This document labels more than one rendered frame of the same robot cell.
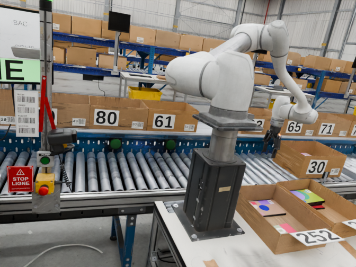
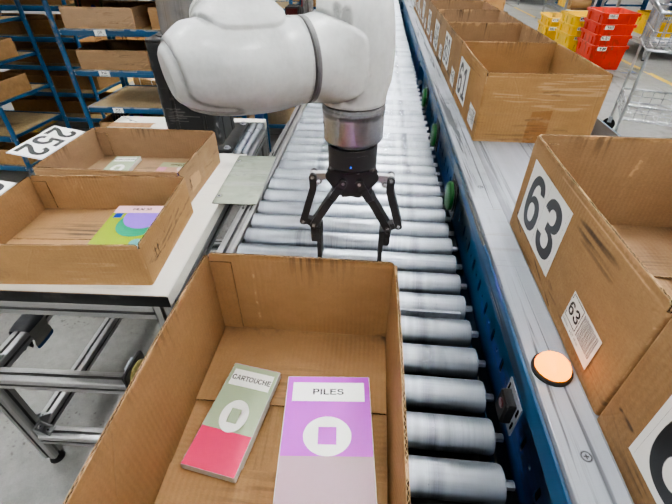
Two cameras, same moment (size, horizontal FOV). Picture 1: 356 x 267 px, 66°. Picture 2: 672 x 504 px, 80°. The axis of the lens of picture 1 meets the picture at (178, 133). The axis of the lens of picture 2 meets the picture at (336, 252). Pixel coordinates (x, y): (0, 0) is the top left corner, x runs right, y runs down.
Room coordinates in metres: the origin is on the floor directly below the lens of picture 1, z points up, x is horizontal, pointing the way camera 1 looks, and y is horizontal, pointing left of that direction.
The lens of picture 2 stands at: (2.13, -1.21, 1.29)
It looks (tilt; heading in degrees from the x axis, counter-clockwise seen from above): 38 degrees down; 117
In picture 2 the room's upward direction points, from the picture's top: straight up
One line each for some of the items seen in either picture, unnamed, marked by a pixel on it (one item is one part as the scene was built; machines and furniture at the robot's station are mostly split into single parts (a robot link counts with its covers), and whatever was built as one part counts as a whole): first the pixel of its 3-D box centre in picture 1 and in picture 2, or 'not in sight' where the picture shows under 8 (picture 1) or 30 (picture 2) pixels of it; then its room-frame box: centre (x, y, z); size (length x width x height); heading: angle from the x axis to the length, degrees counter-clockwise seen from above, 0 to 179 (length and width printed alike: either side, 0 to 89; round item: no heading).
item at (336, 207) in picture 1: (318, 205); (84, 225); (1.31, -0.80, 0.80); 0.38 x 0.28 x 0.10; 26
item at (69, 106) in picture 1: (59, 109); (472, 37); (1.79, 0.83, 0.97); 0.39 x 0.29 x 0.17; 111
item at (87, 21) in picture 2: not in sight; (113, 14); (-0.07, 0.50, 0.99); 0.40 x 0.30 x 0.10; 19
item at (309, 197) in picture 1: (303, 196); (132, 230); (1.40, -0.76, 0.79); 0.19 x 0.14 x 0.02; 116
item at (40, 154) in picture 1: (45, 159); not in sight; (1.08, 0.55, 0.95); 0.07 x 0.03 x 0.07; 111
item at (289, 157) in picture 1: (308, 158); (278, 406); (1.95, -0.99, 0.83); 0.39 x 0.29 x 0.17; 112
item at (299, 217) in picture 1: (275, 213); (136, 164); (1.16, -0.52, 0.80); 0.38 x 0.28 x 0.10; 22
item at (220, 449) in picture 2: not in sight; (235, 416); (1.87, -1.00, 0.76); 0.16 x 0.07 x 0.02; 102
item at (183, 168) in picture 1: (185, 170); (357, 161); (1.65, -0.08, 0.72); 0.52 x 0.05 x 0.05; 21
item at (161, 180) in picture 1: (156, 170); (360, 138); (1.58, 0.10, 0.72); 0.52 x 0.05 x 0.05; 21
